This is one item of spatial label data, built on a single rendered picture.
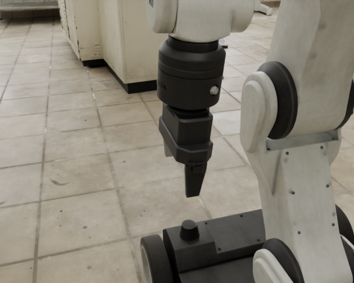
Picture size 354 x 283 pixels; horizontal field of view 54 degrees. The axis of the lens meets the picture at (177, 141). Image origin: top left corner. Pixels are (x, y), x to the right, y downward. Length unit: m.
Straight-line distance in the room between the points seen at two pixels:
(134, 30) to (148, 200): 1.25
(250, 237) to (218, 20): 0.66
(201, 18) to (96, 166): 1.26
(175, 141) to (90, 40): 2.52
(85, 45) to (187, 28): 2.56
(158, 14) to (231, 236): 0.68
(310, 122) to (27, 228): 1.03
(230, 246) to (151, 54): 1.67
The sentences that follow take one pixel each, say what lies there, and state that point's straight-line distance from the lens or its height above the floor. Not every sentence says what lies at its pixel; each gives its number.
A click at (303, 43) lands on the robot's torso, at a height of 0.73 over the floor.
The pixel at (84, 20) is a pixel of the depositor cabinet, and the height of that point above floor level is 0.40.
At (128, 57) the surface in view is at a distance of 2.32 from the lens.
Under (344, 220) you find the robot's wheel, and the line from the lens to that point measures 1.10.
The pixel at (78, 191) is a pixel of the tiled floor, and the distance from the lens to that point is 1.47.
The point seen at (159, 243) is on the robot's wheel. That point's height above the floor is 0.20.
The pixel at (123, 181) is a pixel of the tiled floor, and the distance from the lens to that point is 1.49.
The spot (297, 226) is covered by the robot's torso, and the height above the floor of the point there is 0.40.
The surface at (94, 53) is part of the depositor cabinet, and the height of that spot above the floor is 0.14.
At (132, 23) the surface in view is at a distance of 2.29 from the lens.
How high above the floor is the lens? 0.85
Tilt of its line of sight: 29 degrees down
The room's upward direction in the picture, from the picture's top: straight up
